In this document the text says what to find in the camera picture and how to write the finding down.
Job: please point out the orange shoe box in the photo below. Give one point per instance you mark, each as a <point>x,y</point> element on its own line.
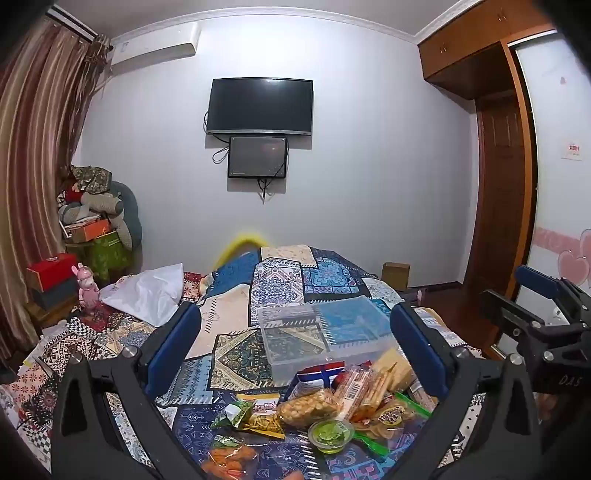
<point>90,230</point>

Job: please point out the patchwork blanket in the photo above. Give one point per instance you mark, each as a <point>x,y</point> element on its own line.
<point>258,295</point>

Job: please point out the white wardrobe sliding door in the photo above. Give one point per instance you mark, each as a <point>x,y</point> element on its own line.
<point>558,194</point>

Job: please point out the yellow curved object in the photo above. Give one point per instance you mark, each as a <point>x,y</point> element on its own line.
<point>238,243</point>

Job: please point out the clear biscuit packet with barcode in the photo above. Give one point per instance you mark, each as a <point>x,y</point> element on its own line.
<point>362,392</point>

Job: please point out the clear packet with green edge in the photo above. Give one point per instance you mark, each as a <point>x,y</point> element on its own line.
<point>371,445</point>

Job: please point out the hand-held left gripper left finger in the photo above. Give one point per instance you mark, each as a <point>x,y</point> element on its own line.
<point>178,344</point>

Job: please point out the green printed box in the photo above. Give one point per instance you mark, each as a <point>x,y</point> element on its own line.
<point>108,256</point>

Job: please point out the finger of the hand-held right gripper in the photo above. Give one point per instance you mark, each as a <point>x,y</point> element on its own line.
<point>538,281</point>
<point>508,311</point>

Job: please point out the red box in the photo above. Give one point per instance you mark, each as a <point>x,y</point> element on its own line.
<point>51,270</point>

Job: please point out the green yellow snack packet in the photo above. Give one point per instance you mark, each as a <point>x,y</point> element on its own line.
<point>244,415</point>

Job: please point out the wooden overhead cabinet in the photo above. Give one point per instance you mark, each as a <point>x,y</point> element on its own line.
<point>461,50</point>

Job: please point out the blue white snack bag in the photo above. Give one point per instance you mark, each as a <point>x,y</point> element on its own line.
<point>318,374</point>

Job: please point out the striped brown curtain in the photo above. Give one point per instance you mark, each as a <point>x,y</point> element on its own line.
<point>37,161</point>

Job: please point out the camouflage cloth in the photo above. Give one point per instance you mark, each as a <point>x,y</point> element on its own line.
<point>92,177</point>

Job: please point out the green jelly cup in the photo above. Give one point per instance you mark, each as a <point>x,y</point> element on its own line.
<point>330,434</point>

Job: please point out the white air conditioner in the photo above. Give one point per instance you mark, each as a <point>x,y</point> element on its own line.
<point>152,46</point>

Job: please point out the yellow cracker packet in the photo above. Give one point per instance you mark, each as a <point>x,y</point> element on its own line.
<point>398,369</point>

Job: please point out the brown wooden door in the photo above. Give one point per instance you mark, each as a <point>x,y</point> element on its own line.
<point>496,198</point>

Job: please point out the large black television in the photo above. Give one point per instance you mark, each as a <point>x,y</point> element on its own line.
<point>259,106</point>

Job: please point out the small black monitor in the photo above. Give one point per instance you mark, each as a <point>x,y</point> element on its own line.
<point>256,157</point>

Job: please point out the clear plastic container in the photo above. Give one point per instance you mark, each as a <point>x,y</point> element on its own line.
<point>314,337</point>

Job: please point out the small cardboard box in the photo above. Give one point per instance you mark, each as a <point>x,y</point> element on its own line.
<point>395,276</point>

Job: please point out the pink white sticker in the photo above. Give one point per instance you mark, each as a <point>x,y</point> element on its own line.
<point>572,148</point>

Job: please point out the clear peanut packet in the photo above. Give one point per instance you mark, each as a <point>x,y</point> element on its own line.
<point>307,407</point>

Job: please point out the pink plush toy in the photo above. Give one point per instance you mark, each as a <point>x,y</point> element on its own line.
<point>87,290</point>

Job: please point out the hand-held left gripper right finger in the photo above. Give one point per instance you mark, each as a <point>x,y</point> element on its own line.
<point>415,346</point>

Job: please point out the white curtain rail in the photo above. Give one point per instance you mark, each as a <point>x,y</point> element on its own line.
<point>74,25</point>

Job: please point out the orange fried snack packet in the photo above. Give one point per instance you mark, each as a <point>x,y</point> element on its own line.
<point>228,459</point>

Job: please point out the white pillow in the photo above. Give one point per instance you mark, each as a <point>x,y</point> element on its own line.
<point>147,290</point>

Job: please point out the dark grey box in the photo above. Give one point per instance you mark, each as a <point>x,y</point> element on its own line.
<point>55,295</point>

